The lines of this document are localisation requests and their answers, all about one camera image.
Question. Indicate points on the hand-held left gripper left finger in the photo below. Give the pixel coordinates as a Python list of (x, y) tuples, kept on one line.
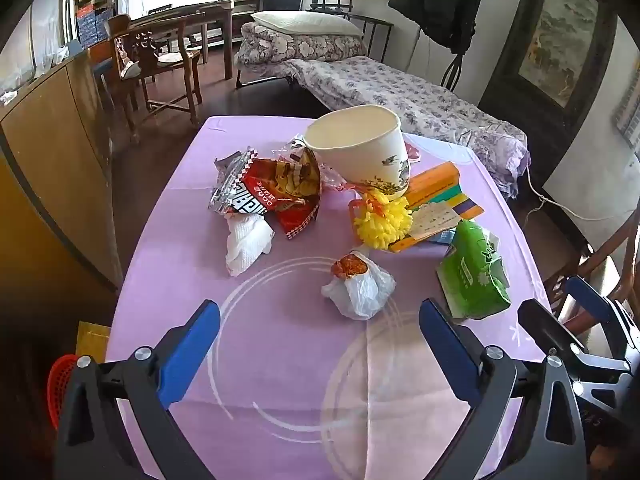
[(192, 350)]

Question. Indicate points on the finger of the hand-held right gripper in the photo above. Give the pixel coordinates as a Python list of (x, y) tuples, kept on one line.
[(587, 292), (550, 327)]

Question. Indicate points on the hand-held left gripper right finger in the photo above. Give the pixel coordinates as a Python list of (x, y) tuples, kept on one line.
[(447, 350)]

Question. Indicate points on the white plastic bag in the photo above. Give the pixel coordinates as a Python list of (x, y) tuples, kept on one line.
[(362, 290)]

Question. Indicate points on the red plastic basket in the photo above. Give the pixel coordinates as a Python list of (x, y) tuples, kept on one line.
[(57, 385)]

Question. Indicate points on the brown lattice-back chair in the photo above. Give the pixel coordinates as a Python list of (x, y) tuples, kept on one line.
[(610, 255)]

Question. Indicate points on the green tissue pack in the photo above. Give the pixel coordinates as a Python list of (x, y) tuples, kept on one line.
[(475, 275)]

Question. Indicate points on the purple tablecloth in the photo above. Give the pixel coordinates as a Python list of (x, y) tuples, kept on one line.
[(280, 360)]

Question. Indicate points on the crumpled white tissue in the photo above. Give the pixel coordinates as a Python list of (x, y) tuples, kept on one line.
[(245, 240)]

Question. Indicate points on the paper label tag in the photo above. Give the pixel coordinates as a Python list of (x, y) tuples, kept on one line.
[(435, 220)]

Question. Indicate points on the yellow pompom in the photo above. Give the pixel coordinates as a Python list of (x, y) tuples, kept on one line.
[(385, 222)]

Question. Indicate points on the silver snack wrapper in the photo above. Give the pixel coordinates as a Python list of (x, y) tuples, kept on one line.
[(227, 190)]

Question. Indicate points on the orange striped box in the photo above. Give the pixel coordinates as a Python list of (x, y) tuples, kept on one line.
[(440, 185)]

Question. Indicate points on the red snack wrapper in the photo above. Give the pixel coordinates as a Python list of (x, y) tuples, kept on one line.
[(290, 185)]

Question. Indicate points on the pink wrapper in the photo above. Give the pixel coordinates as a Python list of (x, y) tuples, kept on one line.
[(412, 152)]

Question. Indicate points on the clear plastic wrapper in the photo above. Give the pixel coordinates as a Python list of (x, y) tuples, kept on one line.
[(332, 177)]

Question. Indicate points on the white flower-print paper cup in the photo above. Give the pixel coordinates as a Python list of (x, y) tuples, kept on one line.
[(360, 160)]

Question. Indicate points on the light wooden cabinet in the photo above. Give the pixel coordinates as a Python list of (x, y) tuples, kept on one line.
[(50, 160)]

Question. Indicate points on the black coat rack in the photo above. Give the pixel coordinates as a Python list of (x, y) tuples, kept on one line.
[(452, 72)]

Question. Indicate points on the dark framed painting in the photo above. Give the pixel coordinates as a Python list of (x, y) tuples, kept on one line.
[(560, 35)]

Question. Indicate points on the bed with floral sheet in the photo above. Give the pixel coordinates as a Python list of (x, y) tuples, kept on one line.
[(400, 95)]

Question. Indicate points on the carved wooden chair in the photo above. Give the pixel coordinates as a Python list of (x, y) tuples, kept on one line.
[(150, 50)]

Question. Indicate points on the folded floral quilt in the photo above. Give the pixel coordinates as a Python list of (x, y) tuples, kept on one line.
[(300, 47)]

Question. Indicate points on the black jacket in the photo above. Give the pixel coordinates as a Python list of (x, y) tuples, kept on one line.
[(435, 0)]

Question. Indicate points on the wooden table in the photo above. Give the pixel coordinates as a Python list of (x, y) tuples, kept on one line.
[(200, 12)]

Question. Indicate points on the cream pillow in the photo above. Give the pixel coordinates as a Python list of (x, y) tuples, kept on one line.
[(310, 22)]

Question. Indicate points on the shelf with boxes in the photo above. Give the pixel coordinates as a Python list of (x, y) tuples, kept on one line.
[(92, 15)]

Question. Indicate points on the wall calendar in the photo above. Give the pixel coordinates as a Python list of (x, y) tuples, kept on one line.
[(629, 120)]

